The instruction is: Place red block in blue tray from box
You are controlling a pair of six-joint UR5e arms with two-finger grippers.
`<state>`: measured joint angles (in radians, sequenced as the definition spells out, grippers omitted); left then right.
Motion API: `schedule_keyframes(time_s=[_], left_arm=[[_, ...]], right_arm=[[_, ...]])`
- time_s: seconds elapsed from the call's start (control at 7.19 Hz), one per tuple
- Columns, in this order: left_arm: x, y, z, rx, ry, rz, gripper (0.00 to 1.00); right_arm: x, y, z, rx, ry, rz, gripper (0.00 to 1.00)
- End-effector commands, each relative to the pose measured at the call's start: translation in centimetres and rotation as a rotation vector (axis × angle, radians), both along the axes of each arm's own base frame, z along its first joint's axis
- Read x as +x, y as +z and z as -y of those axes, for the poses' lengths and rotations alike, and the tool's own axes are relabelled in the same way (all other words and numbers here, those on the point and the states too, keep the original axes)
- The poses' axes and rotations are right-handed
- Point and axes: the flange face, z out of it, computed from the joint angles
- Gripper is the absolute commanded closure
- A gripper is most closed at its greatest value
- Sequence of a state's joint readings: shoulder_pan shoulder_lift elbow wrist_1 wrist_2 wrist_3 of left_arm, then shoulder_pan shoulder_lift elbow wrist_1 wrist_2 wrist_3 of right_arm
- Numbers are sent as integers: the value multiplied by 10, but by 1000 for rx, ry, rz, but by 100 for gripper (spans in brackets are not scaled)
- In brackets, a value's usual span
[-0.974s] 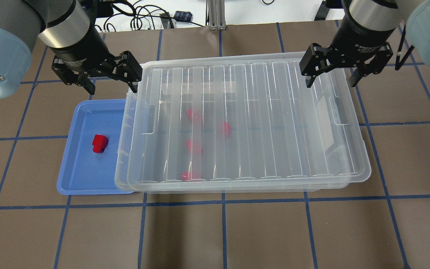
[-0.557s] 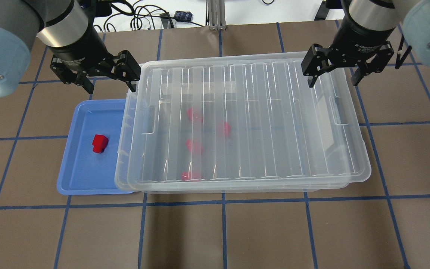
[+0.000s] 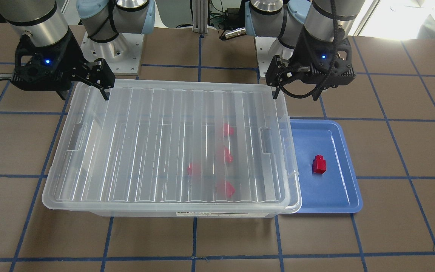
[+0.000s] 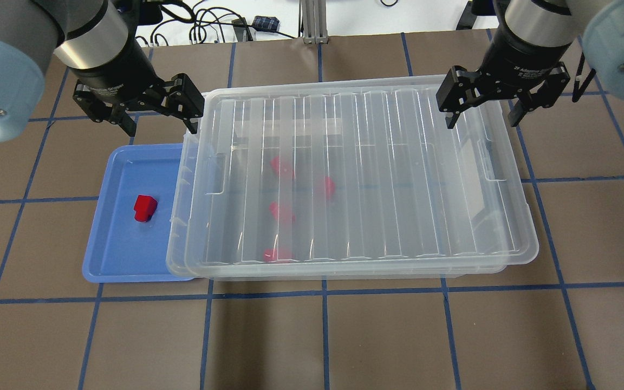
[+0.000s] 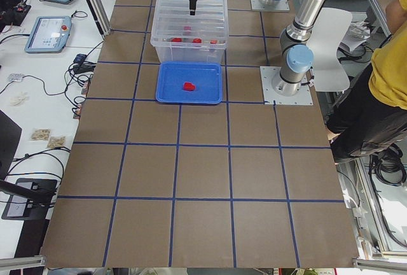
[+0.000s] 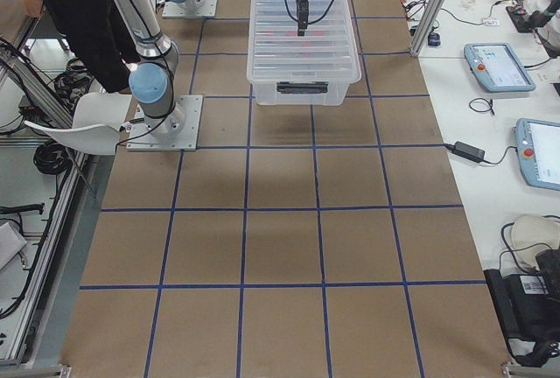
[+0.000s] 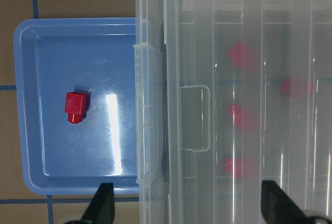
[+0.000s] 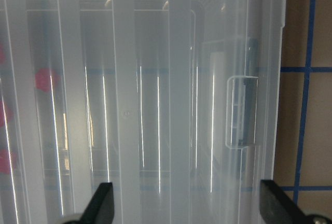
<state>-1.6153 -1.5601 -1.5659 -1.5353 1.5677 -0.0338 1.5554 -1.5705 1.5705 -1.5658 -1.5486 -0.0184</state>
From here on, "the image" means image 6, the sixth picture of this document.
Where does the clear plastic box lid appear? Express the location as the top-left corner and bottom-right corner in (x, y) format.
(245, 0), (362, 85)

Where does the clear plastic storage box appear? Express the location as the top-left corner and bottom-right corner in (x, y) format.
(249, 79), (358, 106)

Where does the blue teach pendant upper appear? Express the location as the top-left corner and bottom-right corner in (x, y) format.
(463, 43), (536, 93)

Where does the blue teach pendant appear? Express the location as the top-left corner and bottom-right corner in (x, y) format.
(463, 43), (536, 93)
(514, 118), (559, 191)

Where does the person in yellow shirt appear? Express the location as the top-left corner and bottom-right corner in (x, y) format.
(21, 0), (140, 95)

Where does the black power adapter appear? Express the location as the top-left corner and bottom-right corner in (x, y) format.
(444, 141), (485, 164)

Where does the white plastic chair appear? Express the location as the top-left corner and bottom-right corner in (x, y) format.
(24, 93), (132, 156)

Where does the blue teach pendant lower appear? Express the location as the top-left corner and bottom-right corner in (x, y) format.
(514, 118), (559, 191)

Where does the black equipment case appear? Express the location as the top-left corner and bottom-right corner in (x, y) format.
(484, 269), (559, 368)

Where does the aluminium frame post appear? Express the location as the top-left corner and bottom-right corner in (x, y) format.
(410, 0), (445, 57)

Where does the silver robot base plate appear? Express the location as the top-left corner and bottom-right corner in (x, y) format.
(125, 94), (203, 151)

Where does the coiled black cable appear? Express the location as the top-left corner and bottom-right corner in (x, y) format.
(469, 96), (495, 116)

